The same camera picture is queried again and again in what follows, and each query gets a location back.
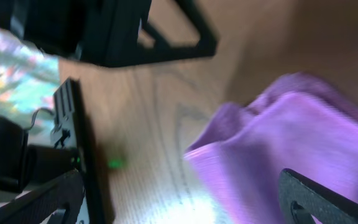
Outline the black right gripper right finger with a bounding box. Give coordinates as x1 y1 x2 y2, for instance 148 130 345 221
279 169 358 224

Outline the purple cloth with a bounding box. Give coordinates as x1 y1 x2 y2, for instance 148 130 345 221
185 73 358 223

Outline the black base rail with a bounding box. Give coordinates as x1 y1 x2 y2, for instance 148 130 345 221
51 78 114 223

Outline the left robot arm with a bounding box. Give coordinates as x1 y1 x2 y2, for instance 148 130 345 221
0 0 218 68

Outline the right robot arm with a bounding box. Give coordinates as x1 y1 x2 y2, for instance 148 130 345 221
0 116 358 223

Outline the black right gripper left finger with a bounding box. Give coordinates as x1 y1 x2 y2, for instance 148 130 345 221
0 170 84 223

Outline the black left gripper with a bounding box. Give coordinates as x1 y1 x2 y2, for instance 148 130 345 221
76 0 218 68

